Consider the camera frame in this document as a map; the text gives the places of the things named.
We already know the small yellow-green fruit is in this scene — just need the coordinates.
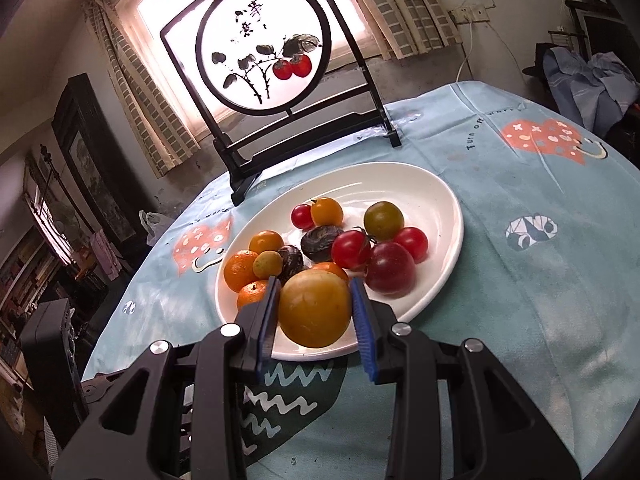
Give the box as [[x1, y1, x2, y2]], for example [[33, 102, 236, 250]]
[[252, 251, 284, 281]]

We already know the white plate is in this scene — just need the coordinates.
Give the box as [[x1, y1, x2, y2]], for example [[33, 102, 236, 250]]
[[215, 161, 465, 362]]

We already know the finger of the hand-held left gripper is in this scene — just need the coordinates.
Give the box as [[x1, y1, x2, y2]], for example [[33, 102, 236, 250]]
[[81, 370, 132, 406]]

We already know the light blue printed tablecloth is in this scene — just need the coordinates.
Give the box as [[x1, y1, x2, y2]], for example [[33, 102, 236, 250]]
[[80, 80, 640, 480]]

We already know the black speaker box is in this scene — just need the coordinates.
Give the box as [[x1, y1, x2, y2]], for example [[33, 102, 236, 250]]
[[20, 297, 89, 448]]

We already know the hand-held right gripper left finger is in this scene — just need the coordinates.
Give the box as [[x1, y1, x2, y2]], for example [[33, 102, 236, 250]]
[[52, 275, 282, 480]]

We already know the round painted screen black stand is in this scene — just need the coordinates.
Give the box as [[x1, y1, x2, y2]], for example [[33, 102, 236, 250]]
[[160, 0, 402, 206]]

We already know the mandarin orange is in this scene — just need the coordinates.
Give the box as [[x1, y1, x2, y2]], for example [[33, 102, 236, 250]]
[[236, 280, 271, 311], [223, 249, 261, 293]]

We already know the large yellow fruit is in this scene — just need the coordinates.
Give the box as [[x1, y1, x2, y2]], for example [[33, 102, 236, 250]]
[[278, 268, 353, 349]]

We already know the small red cherry tomato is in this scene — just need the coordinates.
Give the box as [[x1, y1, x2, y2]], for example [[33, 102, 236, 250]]
[[291, 203, 315, 229]]

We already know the dark red tomato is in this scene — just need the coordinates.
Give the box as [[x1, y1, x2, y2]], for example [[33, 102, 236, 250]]
[[365, 241, 417, 295]]

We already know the white cable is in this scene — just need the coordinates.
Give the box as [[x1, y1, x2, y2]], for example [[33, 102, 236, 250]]
[[452, 22, 476, 83]]

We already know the green tomato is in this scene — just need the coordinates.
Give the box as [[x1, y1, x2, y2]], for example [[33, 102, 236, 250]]
[[363, 201, 405, 242]]

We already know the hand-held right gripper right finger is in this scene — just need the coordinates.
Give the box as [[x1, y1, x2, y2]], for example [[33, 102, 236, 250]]
[[348, 276, 583, 480]]

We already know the white wall socket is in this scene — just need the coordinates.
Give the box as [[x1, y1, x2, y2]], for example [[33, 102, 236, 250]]
[[450, 4, 488, 25]]

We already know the checked beige curtain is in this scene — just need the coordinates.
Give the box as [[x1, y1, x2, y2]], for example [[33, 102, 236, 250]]
[[345, 0, 463, 59], [82, 0, 201, 178]]

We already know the bookshelf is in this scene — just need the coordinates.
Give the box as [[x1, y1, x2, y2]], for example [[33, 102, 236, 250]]
[[0, 225, 61, 386]]

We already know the white plastic bag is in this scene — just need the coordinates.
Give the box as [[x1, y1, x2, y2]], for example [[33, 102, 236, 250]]
[[139, 210, 173, 246]]

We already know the blue clothes pile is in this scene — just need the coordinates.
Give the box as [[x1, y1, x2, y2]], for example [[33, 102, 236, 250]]
[[542, 47, 640, 138]]

